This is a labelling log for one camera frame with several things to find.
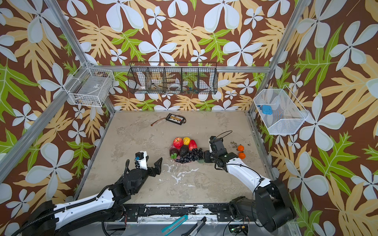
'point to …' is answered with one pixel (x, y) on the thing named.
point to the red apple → (177, 142)
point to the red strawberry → (192, 145)
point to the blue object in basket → (267, 109)
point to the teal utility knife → (168, 228)
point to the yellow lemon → (186, 140)
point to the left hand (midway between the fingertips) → (156, 156)
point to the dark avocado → (183, 150)
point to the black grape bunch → (193, 155)
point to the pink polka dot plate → (172, 146)
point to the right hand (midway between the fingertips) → (205, 154)
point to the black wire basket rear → (173, 77)
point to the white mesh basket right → (279, 112)
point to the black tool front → (193, 230)
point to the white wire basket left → (91, 87)
